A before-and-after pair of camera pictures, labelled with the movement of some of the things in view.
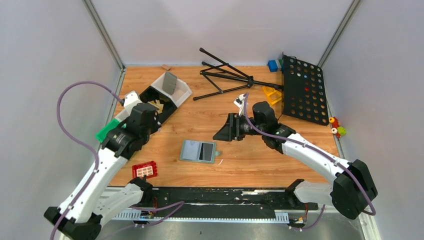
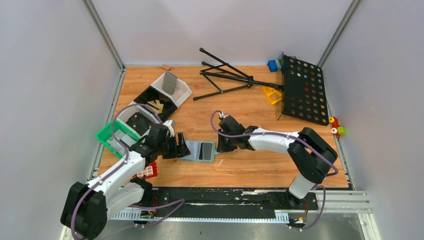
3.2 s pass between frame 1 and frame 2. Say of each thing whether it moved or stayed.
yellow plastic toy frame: stayed
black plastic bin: stayed
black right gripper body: moved
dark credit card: stayed
